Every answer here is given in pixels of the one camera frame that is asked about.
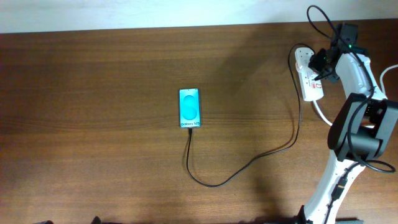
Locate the blue screen Galaxy smartphone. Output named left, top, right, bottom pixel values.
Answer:
left=179, top=88, right=201, bottom=128

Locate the black USB charging cable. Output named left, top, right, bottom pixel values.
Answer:
left=185, top=43, right=315, bottom=188

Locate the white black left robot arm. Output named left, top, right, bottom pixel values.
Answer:
left=33, top=216, right=103, bottom=224

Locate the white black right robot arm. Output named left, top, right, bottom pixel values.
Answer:
left=295, top=23, right=397, bottom=223

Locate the white power strip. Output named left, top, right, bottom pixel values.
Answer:
left=295, top=47, right=324, bottom=102

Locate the white power strip cord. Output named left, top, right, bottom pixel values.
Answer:
left=312, top=64, right=398, bottom=127

